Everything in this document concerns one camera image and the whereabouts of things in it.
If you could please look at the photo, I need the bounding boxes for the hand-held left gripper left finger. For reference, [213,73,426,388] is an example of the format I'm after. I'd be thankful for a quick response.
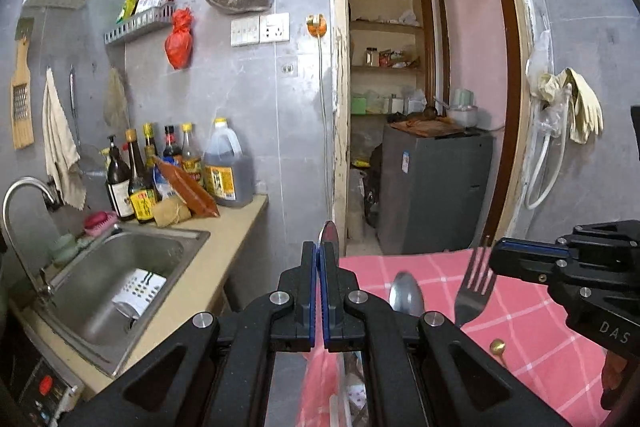
[70,241,321,427]

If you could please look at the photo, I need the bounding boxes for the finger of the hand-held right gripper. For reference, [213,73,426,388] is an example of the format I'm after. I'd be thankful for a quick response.
[492,237,571,258]
[488,251,567,293]

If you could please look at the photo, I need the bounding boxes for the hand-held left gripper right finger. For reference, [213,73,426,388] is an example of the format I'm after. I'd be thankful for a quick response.
[321,241,572,427]

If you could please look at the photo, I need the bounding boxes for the metal fork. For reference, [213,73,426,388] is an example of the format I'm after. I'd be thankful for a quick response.
[453,234,497,328]

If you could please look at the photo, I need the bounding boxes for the metal spoon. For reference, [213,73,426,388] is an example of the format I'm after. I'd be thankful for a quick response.
[318,220,341,259]
[389,271,426,319]

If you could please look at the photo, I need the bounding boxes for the small gold spoon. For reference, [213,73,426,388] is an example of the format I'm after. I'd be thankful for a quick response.
[488,339,509,371]

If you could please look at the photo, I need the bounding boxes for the person's right hand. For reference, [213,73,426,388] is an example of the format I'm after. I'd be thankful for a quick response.
[601,349,632,410]

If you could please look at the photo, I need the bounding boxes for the pink checked tablecloth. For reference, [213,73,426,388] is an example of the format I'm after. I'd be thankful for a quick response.
[295,247,615,427]

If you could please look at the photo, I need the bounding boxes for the beige kitchen counter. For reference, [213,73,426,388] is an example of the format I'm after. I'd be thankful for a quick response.
[10,194,271,404]

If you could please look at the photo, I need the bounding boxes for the grey washing machine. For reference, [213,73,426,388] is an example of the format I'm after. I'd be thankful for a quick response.
[377,126,494,256]

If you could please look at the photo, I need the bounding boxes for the white cooker pot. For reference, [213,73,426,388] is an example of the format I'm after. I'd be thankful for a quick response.
[446,104,479,129]

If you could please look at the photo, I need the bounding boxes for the large dark oil jug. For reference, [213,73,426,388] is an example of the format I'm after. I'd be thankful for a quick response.
[202,117,255,208]

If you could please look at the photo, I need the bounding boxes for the pair of rubber gloves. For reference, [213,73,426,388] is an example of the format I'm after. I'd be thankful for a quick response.
[539,67,604,144]

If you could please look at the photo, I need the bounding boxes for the wooden cutting board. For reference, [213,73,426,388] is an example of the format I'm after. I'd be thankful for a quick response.
[389,117,467,138]

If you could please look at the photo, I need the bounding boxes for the orange seasoning packet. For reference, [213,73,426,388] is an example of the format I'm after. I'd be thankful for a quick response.
[152,155,221,220]

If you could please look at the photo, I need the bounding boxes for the brown paper parcel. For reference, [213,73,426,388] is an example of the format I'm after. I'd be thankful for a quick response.
[152,196,194,228]

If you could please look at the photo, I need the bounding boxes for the clear hanging plastic bag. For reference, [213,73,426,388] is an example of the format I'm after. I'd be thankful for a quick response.
[525,31,571,138]

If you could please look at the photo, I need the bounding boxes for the yellow-capped clear bottle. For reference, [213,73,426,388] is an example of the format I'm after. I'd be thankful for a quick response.
[179,122,205,188]

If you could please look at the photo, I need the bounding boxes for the blue and white packet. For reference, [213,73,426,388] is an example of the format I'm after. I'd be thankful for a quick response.
[152,166,177,204]

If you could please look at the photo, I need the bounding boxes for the yellow-label soy sauce bottle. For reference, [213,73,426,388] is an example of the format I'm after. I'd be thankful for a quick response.
[124,129,159,225]

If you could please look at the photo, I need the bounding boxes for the red-capped dark bottle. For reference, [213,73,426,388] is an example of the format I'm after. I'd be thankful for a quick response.
[162,125,184,168]

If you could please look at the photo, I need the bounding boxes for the stainless steel sink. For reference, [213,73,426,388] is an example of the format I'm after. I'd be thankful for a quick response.
[37,226,211,379]

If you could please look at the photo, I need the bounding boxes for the yellow-capped dark bottle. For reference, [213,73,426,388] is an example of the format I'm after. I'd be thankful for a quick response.
[142,122,161,168]

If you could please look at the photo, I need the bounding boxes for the food packets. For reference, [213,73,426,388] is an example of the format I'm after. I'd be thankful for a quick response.
[378,49,419,69]

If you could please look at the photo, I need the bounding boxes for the green soap dish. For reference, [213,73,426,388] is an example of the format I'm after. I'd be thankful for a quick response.
[52,231,82,266]

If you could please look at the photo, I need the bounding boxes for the wooden shelf unit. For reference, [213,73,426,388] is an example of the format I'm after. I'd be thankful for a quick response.
[347,0,434,118]

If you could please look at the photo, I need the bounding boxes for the hanging brown loofah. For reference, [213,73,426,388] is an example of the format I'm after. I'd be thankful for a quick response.
[103,66,130,133]

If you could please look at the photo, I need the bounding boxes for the black induction cooker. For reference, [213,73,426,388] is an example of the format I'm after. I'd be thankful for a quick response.
[0,322,87,427]

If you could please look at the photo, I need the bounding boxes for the red plastic bag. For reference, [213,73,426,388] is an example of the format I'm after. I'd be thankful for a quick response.
[164,7,194,70]

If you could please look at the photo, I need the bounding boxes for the beige hanging towel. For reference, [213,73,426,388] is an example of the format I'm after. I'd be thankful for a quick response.
[41,67,87,212]

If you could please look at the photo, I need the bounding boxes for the hanging metal strainer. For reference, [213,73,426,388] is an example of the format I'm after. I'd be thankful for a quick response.
[68,64,109,180]

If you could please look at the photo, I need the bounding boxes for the metal faucet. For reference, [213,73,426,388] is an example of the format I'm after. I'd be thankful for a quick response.
[1,176,62,304]

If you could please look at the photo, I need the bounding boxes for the wooden grater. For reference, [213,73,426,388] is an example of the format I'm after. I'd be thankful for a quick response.
[10,17,35,151]

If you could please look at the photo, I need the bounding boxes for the green snack packet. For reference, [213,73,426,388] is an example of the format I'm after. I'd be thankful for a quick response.
[116,0,140,24]

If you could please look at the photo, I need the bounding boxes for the white hose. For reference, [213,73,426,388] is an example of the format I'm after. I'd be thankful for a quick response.
[524,84,574,210]

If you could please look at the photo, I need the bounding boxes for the white hanging cable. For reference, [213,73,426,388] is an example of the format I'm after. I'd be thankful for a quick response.
[317,34,334,208]

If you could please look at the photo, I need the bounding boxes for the worn door frame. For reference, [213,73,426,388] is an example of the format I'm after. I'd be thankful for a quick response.
[327,0,539,259]

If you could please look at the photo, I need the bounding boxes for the orange wall hook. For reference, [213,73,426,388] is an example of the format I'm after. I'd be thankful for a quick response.
[305,13,329,39]

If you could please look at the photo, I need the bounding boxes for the white wall socket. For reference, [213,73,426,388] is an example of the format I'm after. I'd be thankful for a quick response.
[259,12,291,44]

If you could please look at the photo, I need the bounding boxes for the white wall switch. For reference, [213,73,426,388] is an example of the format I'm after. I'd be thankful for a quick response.
[230,15,261,47]

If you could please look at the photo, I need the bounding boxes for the black wall socket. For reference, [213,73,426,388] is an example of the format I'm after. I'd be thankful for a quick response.
[46,179,65,212]

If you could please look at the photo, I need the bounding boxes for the metal wall shelf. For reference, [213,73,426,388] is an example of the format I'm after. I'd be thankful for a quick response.
[103,1,177,47]

